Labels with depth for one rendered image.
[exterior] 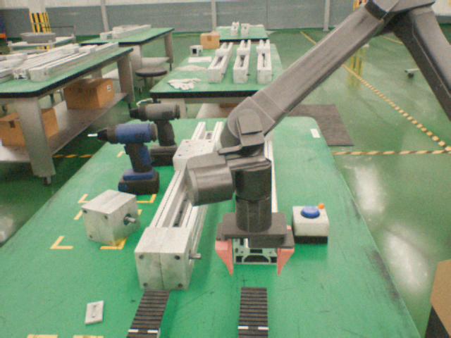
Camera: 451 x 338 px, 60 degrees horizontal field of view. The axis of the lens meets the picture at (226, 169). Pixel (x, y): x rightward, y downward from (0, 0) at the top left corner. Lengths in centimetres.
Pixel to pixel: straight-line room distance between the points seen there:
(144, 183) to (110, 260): 32
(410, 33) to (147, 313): 71
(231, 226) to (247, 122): 17
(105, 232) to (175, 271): 26
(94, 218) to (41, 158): 231
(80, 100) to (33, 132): 156
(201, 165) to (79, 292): 45
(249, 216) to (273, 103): 18
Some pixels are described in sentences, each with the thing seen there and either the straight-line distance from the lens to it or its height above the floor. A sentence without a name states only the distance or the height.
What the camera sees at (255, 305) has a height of 81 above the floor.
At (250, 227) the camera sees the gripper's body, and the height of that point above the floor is 101.
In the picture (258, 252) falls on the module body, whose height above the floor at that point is 81.
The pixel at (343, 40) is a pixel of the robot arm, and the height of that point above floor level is 125.
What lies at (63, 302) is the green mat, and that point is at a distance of 89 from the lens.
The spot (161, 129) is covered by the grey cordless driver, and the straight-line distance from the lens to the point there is 138.
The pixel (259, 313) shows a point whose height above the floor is 81.
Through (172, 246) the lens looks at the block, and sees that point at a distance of 80.
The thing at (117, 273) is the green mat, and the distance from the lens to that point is 92.
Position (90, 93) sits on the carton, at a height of 40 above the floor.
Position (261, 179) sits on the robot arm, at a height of 109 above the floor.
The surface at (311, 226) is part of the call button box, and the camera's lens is 94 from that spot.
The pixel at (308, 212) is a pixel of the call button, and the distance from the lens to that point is 95.
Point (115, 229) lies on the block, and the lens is 99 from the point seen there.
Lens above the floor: 133
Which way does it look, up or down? 24 degrees down
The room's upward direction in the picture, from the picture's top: 2 degrees counter-clockwise
